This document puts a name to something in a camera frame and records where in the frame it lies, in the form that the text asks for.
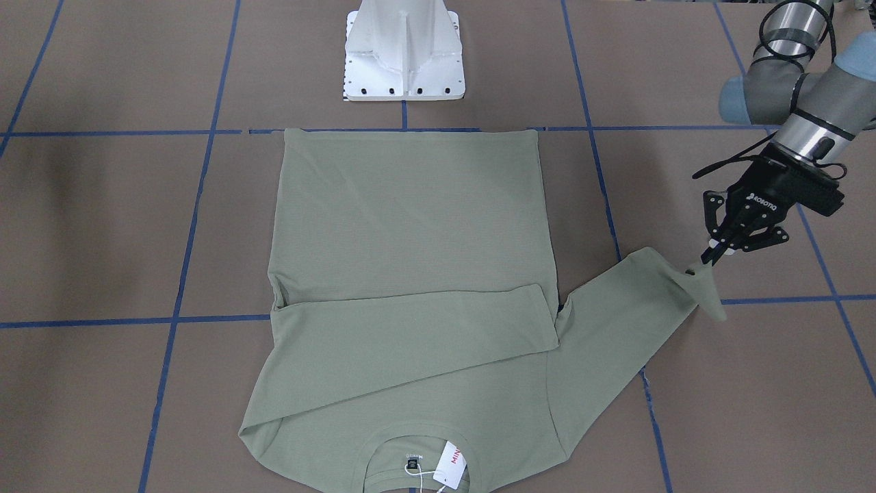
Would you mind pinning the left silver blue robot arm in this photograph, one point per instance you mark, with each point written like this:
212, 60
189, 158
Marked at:
819, 100

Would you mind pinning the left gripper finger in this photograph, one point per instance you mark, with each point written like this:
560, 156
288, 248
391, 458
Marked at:
734, 239
721, 211

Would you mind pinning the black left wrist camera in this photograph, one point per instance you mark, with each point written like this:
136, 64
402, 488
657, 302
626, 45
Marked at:
817, 192

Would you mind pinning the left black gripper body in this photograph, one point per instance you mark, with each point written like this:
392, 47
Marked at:
764, 190

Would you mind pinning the olive green long-sleeve shirt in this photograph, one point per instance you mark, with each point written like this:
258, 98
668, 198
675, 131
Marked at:
416, 301

